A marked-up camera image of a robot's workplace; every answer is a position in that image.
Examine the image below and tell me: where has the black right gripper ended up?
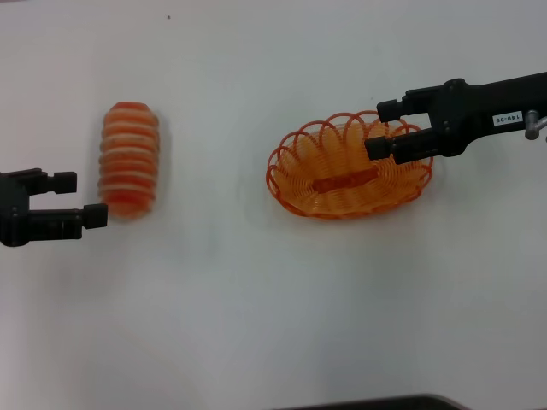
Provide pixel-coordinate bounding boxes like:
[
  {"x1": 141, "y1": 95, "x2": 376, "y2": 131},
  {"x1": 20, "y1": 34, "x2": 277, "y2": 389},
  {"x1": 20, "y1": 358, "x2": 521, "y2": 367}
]
[{"x1": 364, "y1": 71, "x2": 547, "y2": 166}]

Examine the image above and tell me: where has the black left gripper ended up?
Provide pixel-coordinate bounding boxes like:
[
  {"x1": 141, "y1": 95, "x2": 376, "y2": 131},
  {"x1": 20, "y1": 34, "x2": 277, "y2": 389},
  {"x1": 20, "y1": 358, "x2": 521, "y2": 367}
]
[{"x1": 0, "y1": 167, "x2": 109, "y2": 249}]

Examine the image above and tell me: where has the sliced orange toy bread loaf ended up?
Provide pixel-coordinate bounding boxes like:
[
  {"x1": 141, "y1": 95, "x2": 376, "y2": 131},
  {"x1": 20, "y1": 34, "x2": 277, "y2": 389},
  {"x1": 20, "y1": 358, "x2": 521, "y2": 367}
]
[{"x1": 97, "y1": 101, "x2": 162, "y2": 221}]

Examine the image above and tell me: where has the orange woven plastic basket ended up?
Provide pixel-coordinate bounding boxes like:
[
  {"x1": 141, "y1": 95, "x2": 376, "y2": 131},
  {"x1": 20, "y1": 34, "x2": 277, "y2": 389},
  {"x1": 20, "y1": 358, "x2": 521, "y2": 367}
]
[{"x1": 266, "y1": 109, "x2": 435, "y2": 220}]

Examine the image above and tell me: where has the dark rounded robot base edge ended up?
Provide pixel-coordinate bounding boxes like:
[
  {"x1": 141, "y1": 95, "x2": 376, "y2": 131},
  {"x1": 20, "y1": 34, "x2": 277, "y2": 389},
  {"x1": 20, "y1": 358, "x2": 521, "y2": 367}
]
[{"x1": 290, "y1": 393, "x2": 463, "y2": 410}]

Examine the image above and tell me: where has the silver metal knob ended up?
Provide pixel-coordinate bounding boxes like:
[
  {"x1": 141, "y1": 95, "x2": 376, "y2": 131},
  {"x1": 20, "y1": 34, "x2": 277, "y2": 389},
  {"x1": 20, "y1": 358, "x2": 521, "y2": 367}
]
[{"x1": 524, "y1": 109, "x2": 547, "y2": 141}]

